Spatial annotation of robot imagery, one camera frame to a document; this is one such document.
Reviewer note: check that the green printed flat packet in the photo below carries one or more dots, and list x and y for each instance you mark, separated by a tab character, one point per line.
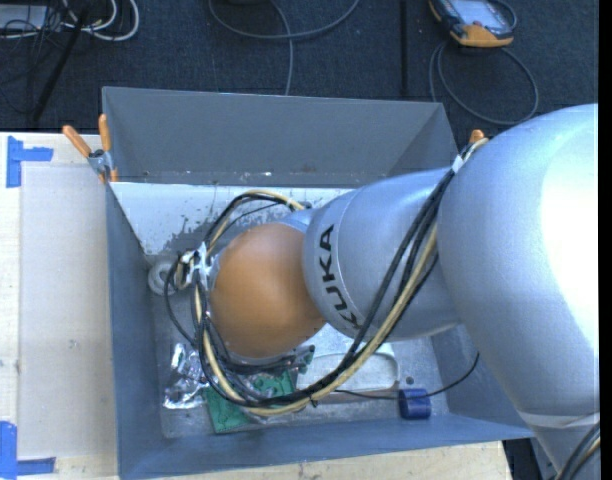
226	414

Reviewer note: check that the grey metal bin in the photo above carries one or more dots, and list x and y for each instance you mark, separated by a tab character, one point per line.
266	133

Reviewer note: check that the crumpled clear plastic packet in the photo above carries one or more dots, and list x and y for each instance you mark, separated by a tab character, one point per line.
182	378

